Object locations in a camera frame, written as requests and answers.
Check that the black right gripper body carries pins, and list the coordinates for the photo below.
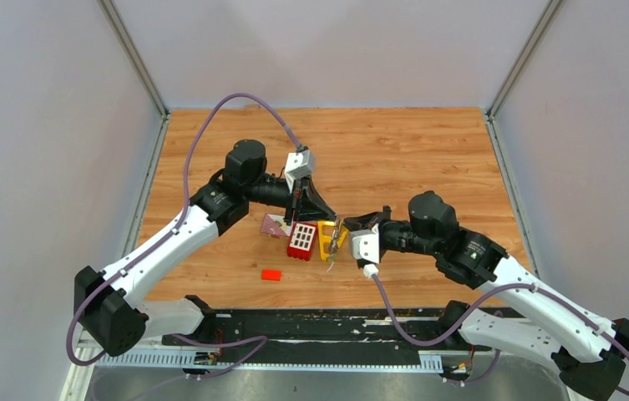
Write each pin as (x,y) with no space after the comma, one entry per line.
(385,218)

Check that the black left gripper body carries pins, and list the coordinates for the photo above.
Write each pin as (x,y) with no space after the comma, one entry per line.
(300,187)

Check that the large metal keyring with tags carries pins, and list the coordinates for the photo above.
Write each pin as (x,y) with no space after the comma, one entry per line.
(334,244)

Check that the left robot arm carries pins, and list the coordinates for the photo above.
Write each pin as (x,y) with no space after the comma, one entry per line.
(111,303)

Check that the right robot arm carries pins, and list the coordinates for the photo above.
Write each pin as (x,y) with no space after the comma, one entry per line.
(587,351)

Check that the red window block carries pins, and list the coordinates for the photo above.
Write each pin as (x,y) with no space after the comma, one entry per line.
(302,240)

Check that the small orange-red block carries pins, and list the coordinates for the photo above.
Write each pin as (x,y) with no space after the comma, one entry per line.
(271,275)

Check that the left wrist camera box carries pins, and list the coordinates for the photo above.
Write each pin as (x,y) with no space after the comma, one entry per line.
(299,165)

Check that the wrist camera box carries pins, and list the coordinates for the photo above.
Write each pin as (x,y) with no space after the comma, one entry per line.
(365,248)
(299,165)

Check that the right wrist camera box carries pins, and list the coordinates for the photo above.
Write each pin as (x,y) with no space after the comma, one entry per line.
(365,248)

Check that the yellow plastic triangle frame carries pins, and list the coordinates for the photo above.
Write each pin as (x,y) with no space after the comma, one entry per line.
(324,232)

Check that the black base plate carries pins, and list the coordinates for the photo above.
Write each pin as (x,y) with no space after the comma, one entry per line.
(328,325)

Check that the aluminium front rail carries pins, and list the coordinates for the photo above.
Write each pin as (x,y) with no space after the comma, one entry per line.
(292,354)

